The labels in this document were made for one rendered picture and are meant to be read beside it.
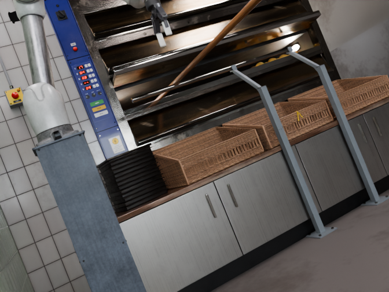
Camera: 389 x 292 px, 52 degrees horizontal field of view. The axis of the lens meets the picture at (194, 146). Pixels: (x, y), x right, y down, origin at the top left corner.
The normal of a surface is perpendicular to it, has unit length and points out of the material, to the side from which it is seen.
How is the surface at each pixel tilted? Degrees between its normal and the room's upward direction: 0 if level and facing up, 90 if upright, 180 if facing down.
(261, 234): 90
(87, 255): 90
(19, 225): 90
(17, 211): 90
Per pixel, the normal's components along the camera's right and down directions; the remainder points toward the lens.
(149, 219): 0.35, -0.16
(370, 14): -0.87, 0.35
